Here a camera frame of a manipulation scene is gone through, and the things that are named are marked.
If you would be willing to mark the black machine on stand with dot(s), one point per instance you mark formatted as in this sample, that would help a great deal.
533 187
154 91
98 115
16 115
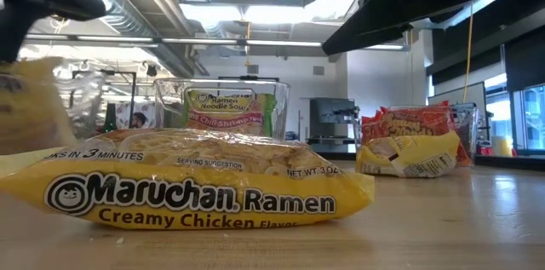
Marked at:
332 112

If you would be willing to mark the bright glass window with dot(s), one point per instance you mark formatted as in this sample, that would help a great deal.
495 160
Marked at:
532 116

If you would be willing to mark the yellow Maruchan chicken ramen packet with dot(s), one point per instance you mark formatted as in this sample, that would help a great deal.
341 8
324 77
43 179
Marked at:
30 104
409 155
191 193

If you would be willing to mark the black metal table frame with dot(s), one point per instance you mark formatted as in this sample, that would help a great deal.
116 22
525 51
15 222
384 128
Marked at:
511 163

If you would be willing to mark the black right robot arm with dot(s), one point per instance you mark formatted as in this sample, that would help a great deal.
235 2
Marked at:
404 10

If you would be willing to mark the person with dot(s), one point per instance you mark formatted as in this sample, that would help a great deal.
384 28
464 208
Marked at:
138 120

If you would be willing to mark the red Saucy Noods packet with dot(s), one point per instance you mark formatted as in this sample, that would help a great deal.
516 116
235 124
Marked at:
417 123
365 123
376 118

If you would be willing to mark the Maruchan chili shrimp ramen packet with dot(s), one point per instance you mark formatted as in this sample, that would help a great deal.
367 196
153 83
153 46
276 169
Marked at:
225 112

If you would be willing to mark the grey partition panel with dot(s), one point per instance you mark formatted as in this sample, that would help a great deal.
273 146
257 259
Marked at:
457 95

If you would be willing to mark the long ceiling light strip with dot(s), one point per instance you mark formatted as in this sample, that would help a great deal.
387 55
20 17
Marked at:
200 41

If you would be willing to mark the yellow container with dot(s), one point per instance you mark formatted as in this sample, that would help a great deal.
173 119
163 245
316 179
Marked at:
504 147

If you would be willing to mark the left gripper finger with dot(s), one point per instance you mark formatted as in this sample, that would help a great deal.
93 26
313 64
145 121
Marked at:
10 36

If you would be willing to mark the white patterned cloth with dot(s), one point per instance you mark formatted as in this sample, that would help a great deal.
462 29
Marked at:
123 112

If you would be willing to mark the small red object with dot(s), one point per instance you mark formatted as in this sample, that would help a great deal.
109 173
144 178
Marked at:
485 151

